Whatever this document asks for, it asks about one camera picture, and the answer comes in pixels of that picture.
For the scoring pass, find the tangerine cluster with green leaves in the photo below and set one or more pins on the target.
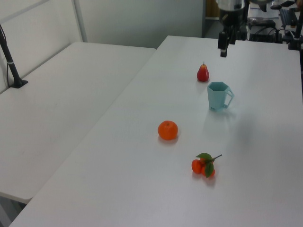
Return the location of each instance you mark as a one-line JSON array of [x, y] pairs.
[[197, 166]]

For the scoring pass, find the orange fruit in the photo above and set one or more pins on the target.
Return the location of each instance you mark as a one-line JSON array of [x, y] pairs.
[[167, 130]]

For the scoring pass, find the white partition frame post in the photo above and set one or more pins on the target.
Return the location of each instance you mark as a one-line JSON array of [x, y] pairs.
[[80, 21]]

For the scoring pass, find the black clamp stand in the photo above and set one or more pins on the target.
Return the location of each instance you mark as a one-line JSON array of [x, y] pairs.
[[296, 40]]

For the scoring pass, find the black keyboard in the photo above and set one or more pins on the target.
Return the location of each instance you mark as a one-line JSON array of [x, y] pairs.
[[287, 15]]

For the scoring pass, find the black electronics box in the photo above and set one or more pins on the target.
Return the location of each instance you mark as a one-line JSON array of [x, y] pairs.
[[262, 35]]

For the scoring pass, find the black pole with square base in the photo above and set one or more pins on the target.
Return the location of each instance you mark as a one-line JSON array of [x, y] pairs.
[[10, 63]]

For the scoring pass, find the light blue hexagonal mug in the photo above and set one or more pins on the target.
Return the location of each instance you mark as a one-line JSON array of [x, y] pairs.
[[216, 98]]

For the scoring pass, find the black bag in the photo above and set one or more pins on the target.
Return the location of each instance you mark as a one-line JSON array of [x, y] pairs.
[[260, 22]]

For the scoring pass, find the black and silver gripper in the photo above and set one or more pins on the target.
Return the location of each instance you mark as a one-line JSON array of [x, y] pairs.
[[230, 11]]

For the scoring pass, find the red pear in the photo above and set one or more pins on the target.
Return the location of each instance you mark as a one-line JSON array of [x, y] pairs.
[[203, 73]]

